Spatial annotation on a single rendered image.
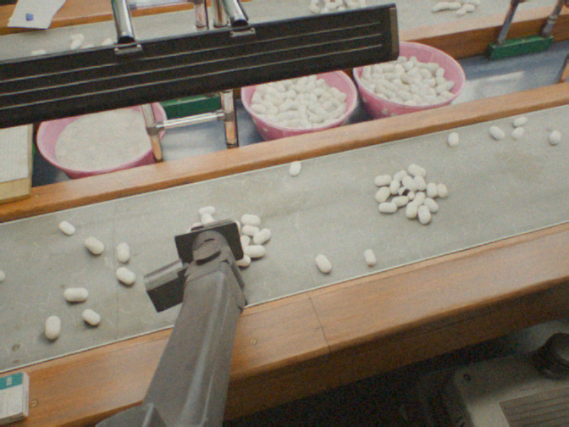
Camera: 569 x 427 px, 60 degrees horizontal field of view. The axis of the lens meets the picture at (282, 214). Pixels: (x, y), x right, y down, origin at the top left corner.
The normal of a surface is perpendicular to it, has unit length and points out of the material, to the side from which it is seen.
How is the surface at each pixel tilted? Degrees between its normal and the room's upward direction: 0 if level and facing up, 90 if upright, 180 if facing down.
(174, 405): 45
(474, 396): 1
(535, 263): 0
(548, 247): 0
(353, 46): 58
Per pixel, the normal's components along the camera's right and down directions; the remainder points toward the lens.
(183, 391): -0.33, -0.91
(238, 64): 0.26, 0.29
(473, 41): 0.29, 0.74
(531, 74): 0.01, -0.64
